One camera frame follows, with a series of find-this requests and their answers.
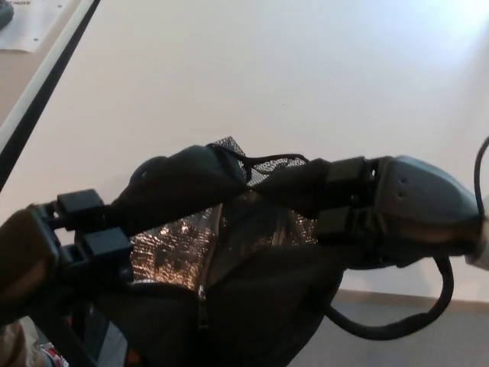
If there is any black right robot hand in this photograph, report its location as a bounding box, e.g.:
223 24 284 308
316 154 484 269

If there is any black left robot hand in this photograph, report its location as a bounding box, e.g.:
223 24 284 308
0 188 133 330

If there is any black fabric lunch bag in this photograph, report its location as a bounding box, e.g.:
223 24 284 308
95 134 456 367

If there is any tan fabric bundle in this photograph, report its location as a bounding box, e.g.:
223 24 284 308
0 320 39 367

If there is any red and white packet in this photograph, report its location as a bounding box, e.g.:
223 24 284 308
37 342 70 367

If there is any white printed paper sheet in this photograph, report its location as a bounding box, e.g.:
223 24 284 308
0 0 83 53

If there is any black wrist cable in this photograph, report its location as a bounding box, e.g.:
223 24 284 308
473 137 489 215

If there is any dark desk leg frame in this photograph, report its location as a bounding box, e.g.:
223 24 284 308
37 282 131 367

